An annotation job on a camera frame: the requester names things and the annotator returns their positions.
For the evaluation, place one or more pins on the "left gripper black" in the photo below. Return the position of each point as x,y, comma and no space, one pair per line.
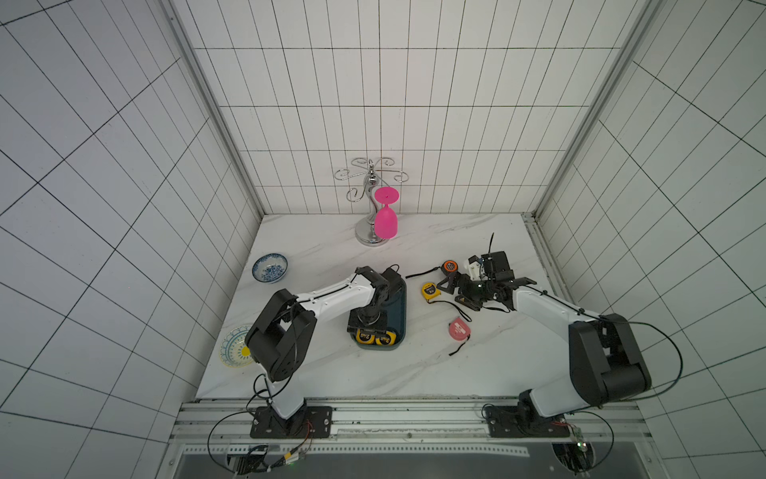
380,326

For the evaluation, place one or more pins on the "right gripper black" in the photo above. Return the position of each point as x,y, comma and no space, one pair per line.
458,284

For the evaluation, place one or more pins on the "black orange tape measure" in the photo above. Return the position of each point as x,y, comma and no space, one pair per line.
447,268

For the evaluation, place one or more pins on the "pink tape measure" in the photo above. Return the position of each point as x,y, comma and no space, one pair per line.
459,331

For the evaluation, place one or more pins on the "yellow tape measure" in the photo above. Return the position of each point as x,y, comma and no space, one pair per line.
388,338
365,337
431,294

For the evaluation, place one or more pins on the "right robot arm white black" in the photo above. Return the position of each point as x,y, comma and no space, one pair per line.
604,361

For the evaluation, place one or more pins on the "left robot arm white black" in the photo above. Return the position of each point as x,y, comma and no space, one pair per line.
280,337

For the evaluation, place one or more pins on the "dark teal storage box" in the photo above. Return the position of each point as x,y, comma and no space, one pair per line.
392,313

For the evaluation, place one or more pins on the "silver glass holder stand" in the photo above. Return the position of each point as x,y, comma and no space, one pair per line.
371,173

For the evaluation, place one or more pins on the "pink plastic wine glass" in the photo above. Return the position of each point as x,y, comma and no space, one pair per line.
386,221

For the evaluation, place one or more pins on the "blue white patterned bowl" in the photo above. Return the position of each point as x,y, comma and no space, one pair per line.
270,268

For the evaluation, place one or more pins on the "yellow green patterned plate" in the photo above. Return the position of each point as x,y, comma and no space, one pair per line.
234,352

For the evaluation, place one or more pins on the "right electronics board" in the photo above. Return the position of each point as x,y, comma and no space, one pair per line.
575,456

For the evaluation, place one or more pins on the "electronics board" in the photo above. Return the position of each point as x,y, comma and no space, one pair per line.
257,461
575,456

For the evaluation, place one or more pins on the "left electronics board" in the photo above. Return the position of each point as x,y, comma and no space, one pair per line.
257,461

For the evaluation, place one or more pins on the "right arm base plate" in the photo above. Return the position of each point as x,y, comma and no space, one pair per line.
515,422

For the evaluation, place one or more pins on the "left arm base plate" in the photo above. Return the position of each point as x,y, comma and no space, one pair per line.
309,421

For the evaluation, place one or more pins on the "aluminium mounting rail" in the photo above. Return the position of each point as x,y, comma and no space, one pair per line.
409,438

